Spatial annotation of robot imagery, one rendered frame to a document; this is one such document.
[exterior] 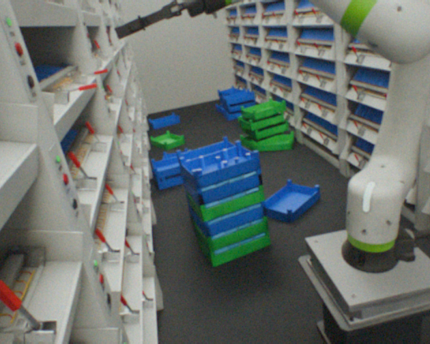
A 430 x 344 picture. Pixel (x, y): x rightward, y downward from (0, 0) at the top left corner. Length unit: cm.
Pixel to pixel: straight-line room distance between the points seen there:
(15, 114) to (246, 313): 117
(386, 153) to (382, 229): 21
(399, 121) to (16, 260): 90
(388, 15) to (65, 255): 72
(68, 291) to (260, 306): 105
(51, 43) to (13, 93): 71
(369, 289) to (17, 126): 87
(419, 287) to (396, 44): 59
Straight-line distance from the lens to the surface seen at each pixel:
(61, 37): 123
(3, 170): 45
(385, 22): 85
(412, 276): 112
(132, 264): 125
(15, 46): 57
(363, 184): 99
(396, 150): 110
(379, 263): 109
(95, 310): 67
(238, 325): 147
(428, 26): 85
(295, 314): 148
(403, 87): 105
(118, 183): 131
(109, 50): 191
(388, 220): 102
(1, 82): 54
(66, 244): 60
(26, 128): 54
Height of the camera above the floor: 105
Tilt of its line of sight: 23 degrees down
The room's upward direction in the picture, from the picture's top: 10 degrees counter-clockwise
